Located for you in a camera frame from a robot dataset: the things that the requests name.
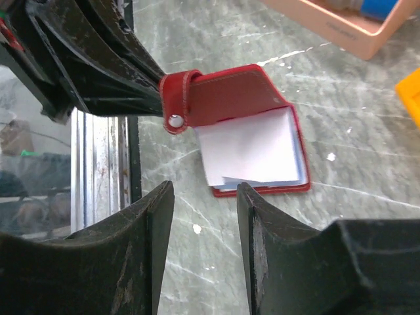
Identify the blue capped tube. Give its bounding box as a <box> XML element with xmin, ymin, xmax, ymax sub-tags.
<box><xmin>325</xmin><ymin>0</ymin><xmax>398</xmax><ymax>21</ymax></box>

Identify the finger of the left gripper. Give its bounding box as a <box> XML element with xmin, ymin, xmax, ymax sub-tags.
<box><xmin>1</xmin><ymin>0</ymin><xmax>164</xmax><ymax>123</ymax></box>

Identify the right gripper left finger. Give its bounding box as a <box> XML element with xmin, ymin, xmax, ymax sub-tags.
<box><xmin>1</xmin><ymin>181</ymin><xmax>174</xmax><ymax>314</ymax></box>

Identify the red card holder wallet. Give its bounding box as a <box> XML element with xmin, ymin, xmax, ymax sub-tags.
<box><xmin>159</xmin><ymin>64</ymin><xmax>311</xmax><ymax>198</ymax></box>

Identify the pink file organizer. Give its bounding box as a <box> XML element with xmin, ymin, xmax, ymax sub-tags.
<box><xmin>263</xmin><ymin>0</ymin><xmax>419</xmax><ymax>60</ymax></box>

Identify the yellow plastic bin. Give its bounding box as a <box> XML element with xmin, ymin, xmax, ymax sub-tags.
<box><xmin>395</xmin><ymin>68</ymin><xmax>420</xmax><ymax>128</ymax></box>

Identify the aluminium mounting rail frame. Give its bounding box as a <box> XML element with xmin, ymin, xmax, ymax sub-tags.
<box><xmin>0</xmin><ymin>65</ymin><xmax>142</xmax><ymax>243</ymax></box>

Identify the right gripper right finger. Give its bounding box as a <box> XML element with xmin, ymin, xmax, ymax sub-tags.
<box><xmin>237</xmin><ymin>184</ymin><xmax>419</xmax><ymax>314</ymax></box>

